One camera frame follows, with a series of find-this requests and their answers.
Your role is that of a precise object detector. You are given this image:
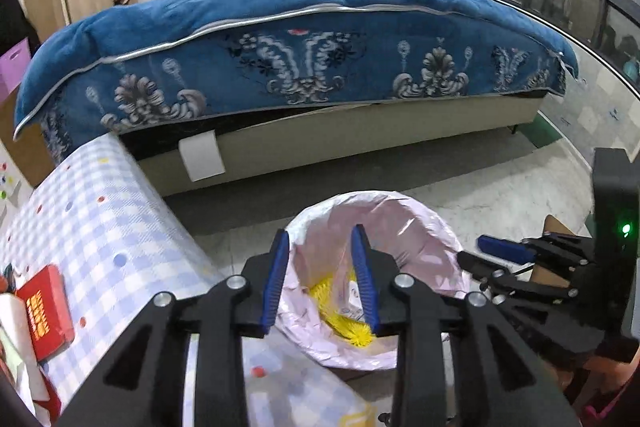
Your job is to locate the red cardboard box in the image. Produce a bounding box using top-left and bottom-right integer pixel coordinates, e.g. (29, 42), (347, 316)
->
(16, 265), (75, 362)

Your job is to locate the yellow foam fruit net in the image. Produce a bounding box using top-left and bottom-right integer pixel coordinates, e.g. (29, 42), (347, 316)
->
(309, 269), (374, 348)

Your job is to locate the pink lined trash bin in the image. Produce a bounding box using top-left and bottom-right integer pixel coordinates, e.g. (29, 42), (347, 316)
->
(276, 191), (471, 372)

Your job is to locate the red yellow snack bag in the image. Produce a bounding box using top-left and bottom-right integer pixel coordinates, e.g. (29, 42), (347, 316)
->
(0, 265), (16, 294)

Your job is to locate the checkered blue white tablecloth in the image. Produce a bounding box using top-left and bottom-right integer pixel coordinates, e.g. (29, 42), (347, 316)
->
(1, 134), (374, 426)

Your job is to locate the white polka dot cabinet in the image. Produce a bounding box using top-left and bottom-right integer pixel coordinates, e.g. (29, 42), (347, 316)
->
(0, 142), (32, 233)

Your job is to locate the blue floral bed blanket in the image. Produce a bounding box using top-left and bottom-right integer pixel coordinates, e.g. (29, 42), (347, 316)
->
(14, 0), (579, 161)

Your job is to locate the purple plastic storage box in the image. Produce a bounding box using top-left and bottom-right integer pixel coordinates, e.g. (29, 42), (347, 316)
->
(0, 39), (32, 102)

